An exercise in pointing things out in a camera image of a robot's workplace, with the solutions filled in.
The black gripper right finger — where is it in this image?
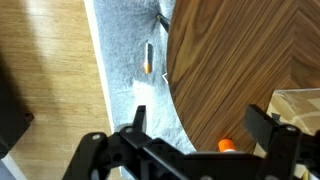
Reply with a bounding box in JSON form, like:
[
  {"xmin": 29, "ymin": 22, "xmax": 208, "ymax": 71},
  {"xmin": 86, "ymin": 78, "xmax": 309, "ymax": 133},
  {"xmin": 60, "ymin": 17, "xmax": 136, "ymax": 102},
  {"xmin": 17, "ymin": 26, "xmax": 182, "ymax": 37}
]
[{"xmin": 244, "ymin": 104, "xmax": 281, "ymax": 151}]

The orange tipped marker on rug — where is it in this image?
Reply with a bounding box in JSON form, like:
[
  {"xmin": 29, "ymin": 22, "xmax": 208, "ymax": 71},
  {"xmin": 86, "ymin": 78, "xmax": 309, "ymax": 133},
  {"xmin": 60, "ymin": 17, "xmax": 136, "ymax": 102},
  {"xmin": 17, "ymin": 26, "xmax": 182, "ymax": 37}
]
[{"xmin": 144, "ymin": 42, "xmax": 153, "ymax": 74}]

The round wooden side table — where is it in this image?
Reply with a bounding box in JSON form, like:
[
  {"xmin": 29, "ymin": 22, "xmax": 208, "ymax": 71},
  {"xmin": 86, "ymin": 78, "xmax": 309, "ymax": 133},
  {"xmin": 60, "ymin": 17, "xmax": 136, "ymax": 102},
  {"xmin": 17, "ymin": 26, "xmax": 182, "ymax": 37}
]
[{"xmin": 167, "ymin": 0, "xmax": 320, "ymax": 152}]

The black table leg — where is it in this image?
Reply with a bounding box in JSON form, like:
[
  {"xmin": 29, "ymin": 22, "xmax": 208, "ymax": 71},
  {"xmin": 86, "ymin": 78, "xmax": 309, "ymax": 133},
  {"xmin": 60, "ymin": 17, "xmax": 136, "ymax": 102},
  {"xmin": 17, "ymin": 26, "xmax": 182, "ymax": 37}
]
[{"xmin": 157, "ymin": 14, "xmax": 170, "ymax": 32}]

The grey shaggy rug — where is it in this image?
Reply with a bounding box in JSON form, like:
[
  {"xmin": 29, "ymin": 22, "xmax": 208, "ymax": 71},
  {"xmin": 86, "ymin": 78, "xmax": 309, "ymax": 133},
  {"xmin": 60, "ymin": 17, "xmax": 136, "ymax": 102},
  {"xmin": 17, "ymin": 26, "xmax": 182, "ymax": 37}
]
[{"xmin": 83, "ymin": 0, "xmax": 195, "ymax": 154}]

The cardboard box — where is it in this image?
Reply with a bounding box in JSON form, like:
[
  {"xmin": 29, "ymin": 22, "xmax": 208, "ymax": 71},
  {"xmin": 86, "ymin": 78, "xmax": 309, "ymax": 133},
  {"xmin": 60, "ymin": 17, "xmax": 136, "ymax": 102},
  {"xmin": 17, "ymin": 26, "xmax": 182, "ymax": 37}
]
[{"xmin": 254, "ymin": 88, "xmax": 320, "ymax": 180}]

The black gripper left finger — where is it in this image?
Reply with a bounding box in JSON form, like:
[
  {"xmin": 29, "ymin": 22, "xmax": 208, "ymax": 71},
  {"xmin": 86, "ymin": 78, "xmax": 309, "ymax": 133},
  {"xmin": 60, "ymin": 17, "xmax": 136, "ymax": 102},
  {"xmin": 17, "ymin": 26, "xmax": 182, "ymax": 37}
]
[{"xmin": 132, "ymin": 105, "xmax": 146, "ymax": 132}]

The orange capped glue stick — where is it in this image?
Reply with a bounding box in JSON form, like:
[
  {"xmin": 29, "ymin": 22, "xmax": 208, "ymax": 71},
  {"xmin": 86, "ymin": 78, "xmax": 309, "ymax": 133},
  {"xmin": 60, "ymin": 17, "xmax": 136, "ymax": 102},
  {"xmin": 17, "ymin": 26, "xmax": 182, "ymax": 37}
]
[{"xmin": 218, "ymin": 139, "xmax": 236, "ymax": 152}]

